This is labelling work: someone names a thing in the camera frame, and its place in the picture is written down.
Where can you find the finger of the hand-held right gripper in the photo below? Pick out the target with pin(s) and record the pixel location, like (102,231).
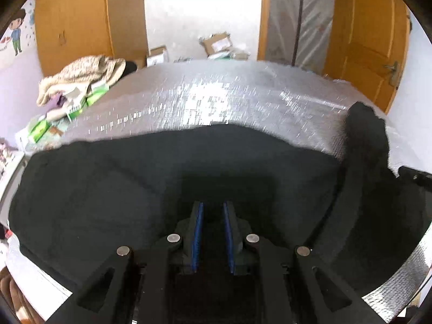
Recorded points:
(416,176)

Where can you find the brown blanket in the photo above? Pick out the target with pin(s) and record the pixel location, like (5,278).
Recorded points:
(13,297)

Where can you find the brown cardboard box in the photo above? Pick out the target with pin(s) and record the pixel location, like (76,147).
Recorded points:
(217,44)

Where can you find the green tissue pack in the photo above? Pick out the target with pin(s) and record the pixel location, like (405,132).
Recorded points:
(98,93)
(38,131)

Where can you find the silver foil mat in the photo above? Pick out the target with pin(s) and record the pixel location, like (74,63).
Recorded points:
(202,91)

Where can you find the beige floral blanket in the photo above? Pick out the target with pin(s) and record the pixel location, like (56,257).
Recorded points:
(81,74)

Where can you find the white cardboard box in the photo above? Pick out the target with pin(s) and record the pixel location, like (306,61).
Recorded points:
(157,57)

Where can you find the clear plastic door curtain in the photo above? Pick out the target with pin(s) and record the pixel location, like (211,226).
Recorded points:
(314,17)

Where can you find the pile of plastic bags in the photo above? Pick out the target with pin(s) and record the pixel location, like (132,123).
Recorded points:
(236,54)

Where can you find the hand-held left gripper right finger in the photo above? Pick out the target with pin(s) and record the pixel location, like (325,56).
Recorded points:
(229,236)

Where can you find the purple cloth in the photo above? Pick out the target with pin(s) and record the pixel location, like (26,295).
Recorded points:
(55,102)

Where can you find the cartoon couple wall sticker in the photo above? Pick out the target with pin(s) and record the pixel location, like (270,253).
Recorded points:
(15,37)

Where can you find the black pants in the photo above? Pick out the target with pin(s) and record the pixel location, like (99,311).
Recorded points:
(101,192)

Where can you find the wooden door frame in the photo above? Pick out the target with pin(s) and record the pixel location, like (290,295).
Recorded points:
(264,17)

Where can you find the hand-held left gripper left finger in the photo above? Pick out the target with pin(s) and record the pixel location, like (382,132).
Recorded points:
(197,236)

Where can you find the black cloth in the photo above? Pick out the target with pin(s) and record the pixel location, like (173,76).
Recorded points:
(131,67)

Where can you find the wooden door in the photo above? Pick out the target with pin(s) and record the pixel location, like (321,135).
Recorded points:
(364,33)

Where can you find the green and white medicine box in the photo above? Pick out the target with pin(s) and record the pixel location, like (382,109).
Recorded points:
(76,108)

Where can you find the wooden wardrobe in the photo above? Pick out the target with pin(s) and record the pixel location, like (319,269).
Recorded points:
(77,17)

